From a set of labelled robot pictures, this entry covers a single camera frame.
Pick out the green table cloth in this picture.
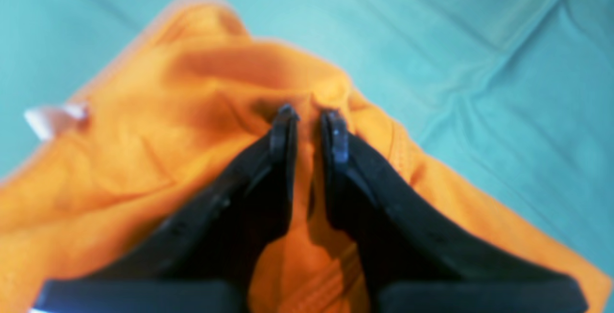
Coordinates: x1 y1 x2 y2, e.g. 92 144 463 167
1 0 613 313

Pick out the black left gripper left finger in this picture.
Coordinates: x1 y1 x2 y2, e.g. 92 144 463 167
35 105 299 313

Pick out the orange T-shirt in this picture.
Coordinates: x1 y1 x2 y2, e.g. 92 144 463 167
1 0 612 313

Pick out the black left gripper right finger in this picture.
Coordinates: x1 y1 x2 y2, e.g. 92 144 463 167
320 110 588 313

